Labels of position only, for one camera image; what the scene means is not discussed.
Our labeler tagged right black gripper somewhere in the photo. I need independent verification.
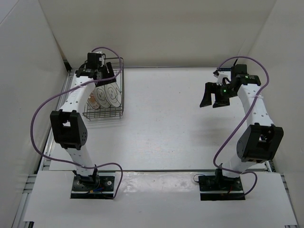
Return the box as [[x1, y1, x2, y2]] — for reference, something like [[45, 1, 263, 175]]
[[199, 83, 238, 108]]

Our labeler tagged green rimmed white plate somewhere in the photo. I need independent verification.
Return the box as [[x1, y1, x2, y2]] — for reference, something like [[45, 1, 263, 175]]
[[105, 82, 122, 107]]

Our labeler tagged orange patterned plate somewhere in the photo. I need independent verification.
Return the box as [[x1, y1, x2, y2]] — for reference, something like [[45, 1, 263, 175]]
[[87, 92, 100, 110]]

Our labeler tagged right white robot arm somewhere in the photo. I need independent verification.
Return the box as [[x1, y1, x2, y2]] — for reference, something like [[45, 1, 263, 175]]
[[200, 72, 284, 190]]

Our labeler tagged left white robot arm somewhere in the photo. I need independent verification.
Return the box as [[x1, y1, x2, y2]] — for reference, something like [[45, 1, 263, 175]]
[[50, 62, 114, 190]]

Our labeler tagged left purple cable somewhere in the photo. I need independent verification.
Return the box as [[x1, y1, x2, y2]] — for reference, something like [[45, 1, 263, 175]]
[[30, 47, 124, 200]]

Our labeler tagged purple cable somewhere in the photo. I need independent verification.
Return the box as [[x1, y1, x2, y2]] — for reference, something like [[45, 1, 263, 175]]
[[213, 56, 270, 197], [30, 47, 124, 200]]

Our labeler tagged wire dish rack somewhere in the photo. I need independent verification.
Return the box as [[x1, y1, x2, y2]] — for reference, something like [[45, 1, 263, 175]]
[[83, 57, 124, 120]]

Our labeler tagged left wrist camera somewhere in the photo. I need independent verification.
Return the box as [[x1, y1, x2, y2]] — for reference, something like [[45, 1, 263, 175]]
[[86, 52, 105, 69]]

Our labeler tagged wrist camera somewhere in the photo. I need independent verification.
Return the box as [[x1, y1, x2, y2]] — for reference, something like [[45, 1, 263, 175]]
[[86, 52, 105, 69], [213, 70, 228, 86]]

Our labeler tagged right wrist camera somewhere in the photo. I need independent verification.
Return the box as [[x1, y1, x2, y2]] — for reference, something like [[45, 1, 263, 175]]
[[213, 70, 228, 86]]

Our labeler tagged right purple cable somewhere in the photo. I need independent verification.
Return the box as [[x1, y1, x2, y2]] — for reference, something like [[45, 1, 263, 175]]
[[213, 56, 270, 197]]

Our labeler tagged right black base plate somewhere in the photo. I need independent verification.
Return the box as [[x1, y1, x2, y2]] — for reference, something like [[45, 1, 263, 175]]
[[199, 175, 245, 201]]

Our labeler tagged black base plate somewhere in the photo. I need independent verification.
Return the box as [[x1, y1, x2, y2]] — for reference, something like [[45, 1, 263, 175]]
[[70, 176, 115, 200], [199, 175, 245, 201]]

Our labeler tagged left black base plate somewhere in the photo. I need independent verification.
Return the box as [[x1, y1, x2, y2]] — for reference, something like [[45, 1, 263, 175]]
[[70, 176, 115, 200]]

